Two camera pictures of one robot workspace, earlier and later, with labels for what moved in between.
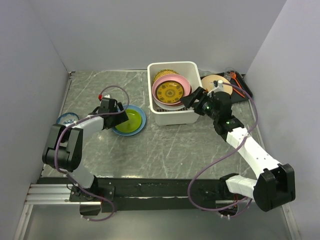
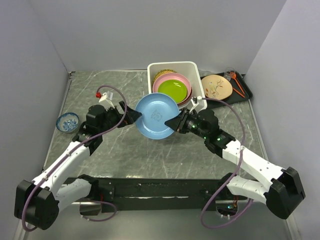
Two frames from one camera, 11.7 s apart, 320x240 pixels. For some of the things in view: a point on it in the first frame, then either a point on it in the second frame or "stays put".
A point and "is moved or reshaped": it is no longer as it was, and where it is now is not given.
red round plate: x=166 y=82 is moved or reshaped
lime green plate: x=132 y=124 -> x=175 y=89
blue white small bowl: x=67 y=118 stays put
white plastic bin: x=183 y=114 stays put
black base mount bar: x=151 y=195 stays put
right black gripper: x=201 y=94 -> x=178 y=122
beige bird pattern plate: x=207 y=84 stays put
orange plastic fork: x=238 y=92 stays put
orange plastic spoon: x=233 y=75 stays put
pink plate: x=179 y=79 stays put
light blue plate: x=143 y=121 -> x=156 y=109
